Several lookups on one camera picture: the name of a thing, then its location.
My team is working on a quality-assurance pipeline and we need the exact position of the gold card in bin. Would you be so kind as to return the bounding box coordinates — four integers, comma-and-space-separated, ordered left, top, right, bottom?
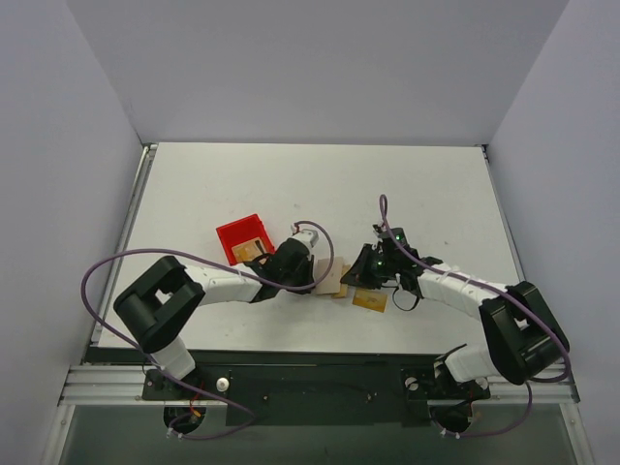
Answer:
232, 237, 271, 264

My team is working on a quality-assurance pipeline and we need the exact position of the gold VIP card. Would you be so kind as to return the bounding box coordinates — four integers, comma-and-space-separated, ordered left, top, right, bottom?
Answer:
352, 288, 388, 313
331, 284, 348, 298

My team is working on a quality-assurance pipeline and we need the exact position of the red plastic bin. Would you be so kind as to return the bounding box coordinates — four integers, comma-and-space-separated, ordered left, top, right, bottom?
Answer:
216, 214, 275, 265

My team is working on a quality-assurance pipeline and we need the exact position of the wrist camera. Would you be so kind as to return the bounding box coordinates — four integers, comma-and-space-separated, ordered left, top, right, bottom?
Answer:
292, 229, 319, 252
372, 223, 390, 240

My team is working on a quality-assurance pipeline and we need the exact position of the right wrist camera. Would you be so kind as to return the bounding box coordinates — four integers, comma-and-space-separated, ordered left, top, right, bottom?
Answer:
372, 223, 390, 240

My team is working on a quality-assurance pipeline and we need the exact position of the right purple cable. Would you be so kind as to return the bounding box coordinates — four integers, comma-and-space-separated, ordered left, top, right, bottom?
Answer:
378, 193, 574, 440

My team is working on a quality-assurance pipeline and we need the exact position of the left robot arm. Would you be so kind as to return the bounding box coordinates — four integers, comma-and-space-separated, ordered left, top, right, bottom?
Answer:
113, 230, 318, 399

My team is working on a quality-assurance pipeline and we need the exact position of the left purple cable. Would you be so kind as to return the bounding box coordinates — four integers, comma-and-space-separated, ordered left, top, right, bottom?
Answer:
80, 220, 336, 441

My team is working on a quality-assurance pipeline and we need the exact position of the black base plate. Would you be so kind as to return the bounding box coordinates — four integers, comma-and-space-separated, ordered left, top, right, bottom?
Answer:
142, 351, 490, 428

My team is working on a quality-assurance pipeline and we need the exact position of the beige leather card holder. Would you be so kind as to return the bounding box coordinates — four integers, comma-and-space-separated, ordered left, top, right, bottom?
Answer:
314, 256, 350, 295

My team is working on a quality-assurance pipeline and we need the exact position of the aluminium frame rail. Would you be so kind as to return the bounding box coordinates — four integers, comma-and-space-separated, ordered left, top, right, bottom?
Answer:
59, 365, 145, 406

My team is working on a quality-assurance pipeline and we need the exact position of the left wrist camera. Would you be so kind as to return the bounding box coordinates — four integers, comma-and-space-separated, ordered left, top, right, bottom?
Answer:
292, 229, 319, 252

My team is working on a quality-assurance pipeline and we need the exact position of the purple cable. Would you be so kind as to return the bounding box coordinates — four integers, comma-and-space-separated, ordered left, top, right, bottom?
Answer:
378, 193, 574, 440
80, 220, 336, 441

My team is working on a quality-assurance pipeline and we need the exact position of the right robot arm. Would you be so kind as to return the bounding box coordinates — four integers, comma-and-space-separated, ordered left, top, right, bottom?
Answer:
341, 228, 570, 396

